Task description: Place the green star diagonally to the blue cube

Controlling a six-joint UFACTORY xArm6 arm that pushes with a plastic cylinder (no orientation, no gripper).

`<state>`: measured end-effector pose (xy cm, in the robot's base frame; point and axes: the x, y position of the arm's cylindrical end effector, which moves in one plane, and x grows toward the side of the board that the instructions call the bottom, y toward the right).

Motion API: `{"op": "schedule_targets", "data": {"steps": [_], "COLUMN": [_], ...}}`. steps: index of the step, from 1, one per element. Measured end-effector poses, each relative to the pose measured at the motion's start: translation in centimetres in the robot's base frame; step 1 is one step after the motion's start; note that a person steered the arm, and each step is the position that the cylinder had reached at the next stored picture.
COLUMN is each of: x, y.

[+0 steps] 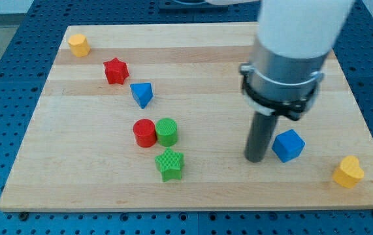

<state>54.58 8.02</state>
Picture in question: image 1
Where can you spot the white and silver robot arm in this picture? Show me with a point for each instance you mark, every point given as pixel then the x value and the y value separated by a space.
pixel 293 39

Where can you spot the green star block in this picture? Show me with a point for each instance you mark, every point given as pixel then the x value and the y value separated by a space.
pixel 170 164

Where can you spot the red star block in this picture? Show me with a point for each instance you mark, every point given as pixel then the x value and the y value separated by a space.
pixel 116 71

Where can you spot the blue cube block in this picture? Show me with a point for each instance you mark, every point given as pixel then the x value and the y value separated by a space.
pixel 288 145

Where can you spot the green cylinder block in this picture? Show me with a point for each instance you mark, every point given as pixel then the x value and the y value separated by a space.
pixel 166 131

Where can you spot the red cylinder block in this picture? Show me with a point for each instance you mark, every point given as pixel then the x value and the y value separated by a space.
pixel 145 134

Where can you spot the light wooden board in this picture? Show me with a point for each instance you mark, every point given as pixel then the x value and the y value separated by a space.
pixel 79 151

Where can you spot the blue triangular prism block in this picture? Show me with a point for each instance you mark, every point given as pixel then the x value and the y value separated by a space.
pixel 142 93

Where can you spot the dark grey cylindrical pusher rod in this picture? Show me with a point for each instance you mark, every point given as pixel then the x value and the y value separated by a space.
pixel 260 134

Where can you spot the yellow hexagonal prism block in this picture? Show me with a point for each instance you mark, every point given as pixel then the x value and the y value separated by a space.
pixel 79 46

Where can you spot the yellow heart block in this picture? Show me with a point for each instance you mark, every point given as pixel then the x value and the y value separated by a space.
pixel 348 173

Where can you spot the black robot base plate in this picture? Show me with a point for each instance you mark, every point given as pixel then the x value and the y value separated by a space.
pixel 187 5

